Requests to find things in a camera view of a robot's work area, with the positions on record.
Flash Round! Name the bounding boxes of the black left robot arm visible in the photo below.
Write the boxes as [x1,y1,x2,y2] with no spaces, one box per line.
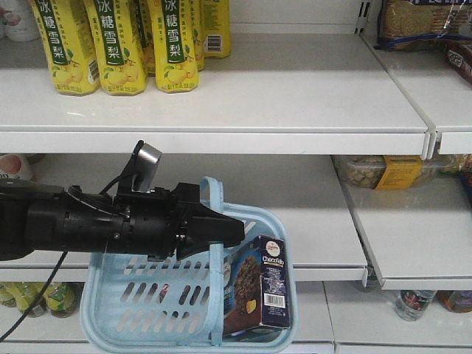
[1,179,245,260]

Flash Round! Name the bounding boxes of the white store shelving unit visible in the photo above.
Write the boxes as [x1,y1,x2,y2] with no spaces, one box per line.
[1,1,471,353]

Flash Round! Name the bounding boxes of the blue chocolate cookie box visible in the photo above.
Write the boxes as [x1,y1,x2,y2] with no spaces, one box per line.
[223,235,290,336]

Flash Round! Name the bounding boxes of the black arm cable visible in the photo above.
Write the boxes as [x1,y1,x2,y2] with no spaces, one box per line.
[0,250,69,342]

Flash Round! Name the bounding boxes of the red snack package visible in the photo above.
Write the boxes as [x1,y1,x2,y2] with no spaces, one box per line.
[443,40,471,84]

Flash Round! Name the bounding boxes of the rear yellow pear bottle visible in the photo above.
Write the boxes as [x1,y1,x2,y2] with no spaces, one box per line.
[201,0,232,58]

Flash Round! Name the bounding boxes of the blue cracker package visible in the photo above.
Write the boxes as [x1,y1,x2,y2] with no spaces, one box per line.
[377,1,471,51]

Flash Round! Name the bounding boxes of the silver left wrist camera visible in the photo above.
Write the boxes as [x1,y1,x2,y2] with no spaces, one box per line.
[117,140,162,194]

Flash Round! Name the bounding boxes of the light blue plastic basket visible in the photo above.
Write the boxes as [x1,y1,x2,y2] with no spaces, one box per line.
[80,177,299,353]

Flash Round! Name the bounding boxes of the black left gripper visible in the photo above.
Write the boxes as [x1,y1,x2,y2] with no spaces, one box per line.
[106,182,245,260]

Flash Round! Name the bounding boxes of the yellow pear drink bottle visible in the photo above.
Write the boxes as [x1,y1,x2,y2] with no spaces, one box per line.
[29,0,100,96]

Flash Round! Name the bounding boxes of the yellow labelled snack tub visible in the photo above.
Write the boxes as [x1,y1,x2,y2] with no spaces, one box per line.
[333,155,458,190]

